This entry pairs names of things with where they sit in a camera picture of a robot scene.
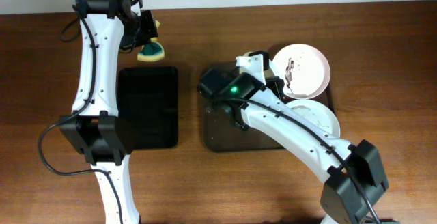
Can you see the dark brown serving tray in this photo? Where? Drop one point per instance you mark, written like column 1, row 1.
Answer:
column 220, row 134

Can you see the black rectangular tray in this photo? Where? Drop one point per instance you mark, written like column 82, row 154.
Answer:
column 147, row 98

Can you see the white plate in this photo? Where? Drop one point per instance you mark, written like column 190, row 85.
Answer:
column 257, row 64
column 317, row 114

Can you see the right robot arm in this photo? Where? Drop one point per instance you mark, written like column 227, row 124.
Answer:
column 353, row 176

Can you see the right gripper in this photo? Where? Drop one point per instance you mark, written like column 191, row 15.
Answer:
column 276, row 82

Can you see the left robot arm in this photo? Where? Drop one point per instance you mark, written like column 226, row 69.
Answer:
column 94, row 127

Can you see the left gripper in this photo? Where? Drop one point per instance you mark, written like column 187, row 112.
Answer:
column 149, row 20

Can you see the pink plate with stain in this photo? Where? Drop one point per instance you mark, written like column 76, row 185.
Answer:
column 304, row 70

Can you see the green yellow sponge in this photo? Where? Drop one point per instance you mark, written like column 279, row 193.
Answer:
column 152, row 50

